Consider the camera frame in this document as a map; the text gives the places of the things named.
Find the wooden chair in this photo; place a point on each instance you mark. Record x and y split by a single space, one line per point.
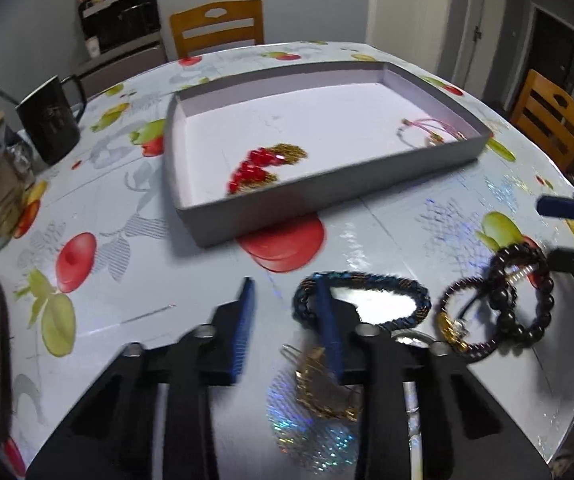
542 90
247 17

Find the white paper cup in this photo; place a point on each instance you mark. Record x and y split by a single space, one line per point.
92 46

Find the black water dispenser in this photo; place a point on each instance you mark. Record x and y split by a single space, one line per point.
127 25

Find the grey cardboard tray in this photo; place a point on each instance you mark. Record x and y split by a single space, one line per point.
247 220

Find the silver bangle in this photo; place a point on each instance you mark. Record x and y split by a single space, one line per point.
409 338

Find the dark door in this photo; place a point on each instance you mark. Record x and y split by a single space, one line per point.
557 55

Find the dark foil bag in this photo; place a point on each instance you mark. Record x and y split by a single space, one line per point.
2 146

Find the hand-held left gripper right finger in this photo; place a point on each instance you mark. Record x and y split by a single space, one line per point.
328 330

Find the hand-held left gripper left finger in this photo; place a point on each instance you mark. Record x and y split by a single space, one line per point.
247 325

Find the metal spoon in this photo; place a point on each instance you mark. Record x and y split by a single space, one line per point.
6 95

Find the black mug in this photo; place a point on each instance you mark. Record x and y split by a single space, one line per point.
49 125

